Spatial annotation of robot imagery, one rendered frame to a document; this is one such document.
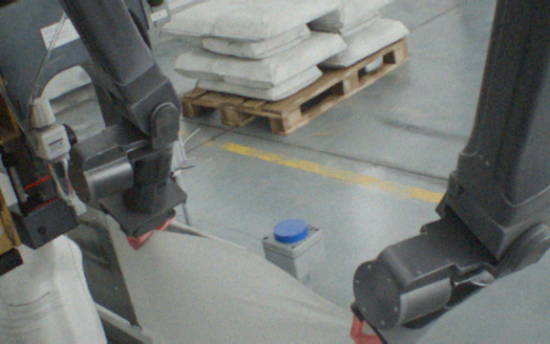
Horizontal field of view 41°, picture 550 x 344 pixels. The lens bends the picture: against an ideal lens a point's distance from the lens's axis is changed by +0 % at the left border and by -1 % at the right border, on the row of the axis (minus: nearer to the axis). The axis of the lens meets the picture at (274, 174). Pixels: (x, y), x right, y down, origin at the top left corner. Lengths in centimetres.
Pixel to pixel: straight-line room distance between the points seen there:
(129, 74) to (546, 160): 47
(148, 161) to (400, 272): 41
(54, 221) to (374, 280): 61
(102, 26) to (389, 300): 41
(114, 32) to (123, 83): 6
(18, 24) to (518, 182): 70
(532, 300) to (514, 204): 194
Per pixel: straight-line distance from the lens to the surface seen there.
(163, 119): 85
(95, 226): 196
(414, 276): 57
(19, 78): 103
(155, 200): 95
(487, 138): 52
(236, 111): 402
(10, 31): 102
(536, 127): 49
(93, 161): 86
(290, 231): 127
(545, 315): 243
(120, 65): 82
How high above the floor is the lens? 150
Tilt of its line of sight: 26 degrees down
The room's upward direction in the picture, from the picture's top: 11 degrees counter-clockwise
